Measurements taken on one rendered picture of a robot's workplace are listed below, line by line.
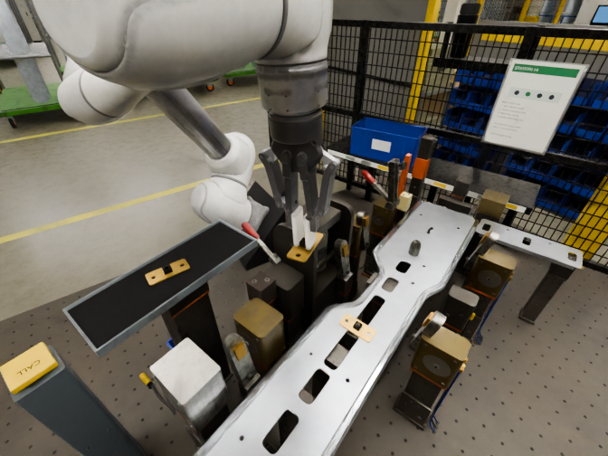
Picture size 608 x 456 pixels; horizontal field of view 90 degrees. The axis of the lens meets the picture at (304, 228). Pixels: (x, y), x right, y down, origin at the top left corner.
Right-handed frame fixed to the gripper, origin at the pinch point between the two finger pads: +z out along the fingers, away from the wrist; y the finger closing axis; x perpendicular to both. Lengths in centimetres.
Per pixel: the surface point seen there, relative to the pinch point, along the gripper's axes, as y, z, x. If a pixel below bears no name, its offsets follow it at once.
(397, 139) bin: -2, 18, 93
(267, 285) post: -10.9, 19.6, 0.5
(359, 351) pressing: 11.6, 31.0, 0.1
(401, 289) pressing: 16.2, 31.6, 22.1
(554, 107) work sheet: 49, 3, 101
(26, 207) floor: -340, 111, 65
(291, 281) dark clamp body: -7.4, 21.9, 5.5
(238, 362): -8.1, 23.7, -16.0
